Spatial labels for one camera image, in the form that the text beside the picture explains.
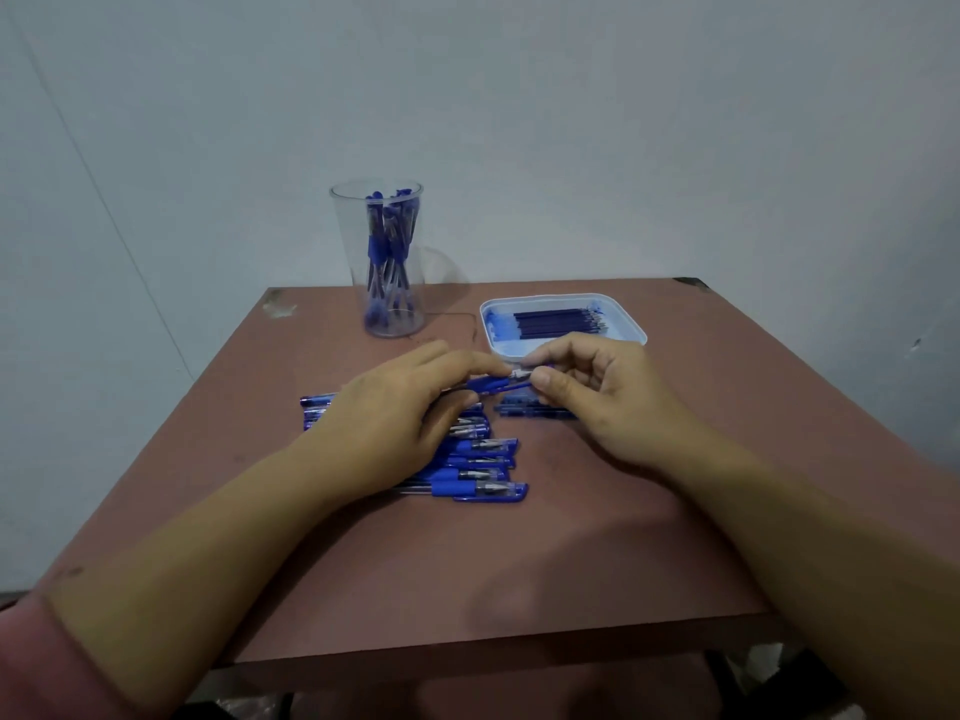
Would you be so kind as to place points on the person's pink trouser legs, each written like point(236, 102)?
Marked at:
point(510, 693)

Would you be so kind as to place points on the person's left hand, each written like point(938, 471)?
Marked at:
point(379, 423)

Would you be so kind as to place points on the pink sleeve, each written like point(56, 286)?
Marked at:
point(41, 667)

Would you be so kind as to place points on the clear plastic cup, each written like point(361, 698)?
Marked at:
point(352, 239)

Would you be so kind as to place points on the heap of blue pen tips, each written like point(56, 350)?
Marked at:
point(499, 326)

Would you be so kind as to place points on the blue ballpoint pen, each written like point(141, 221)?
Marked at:
point(489, 384)

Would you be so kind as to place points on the pile of blue capped pens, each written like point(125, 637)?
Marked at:
point(480, 446)

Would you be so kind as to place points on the person's left forearm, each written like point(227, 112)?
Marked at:
point(202, 569)

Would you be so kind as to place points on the person's left middle finger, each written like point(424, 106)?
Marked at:
point(424, 353)

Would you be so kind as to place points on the bunch of blue pens upright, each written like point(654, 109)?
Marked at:
point(386, 247)

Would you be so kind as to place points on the white plastic tray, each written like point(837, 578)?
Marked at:
point(626, 322)

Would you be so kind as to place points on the person's right hand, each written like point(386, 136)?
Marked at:
point(630, 416)

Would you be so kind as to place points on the person's right thumb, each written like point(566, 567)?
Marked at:
point(559, 393)

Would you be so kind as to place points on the person's right forearm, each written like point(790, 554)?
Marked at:
point(832, 569)

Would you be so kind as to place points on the small heap of dark pen barrels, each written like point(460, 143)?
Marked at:
point(525, 409)

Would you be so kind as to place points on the bundle of dark blue refills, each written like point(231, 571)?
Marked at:
point(555, 323)

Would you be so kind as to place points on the person's left thumb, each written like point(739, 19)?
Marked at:
point(448, 418)

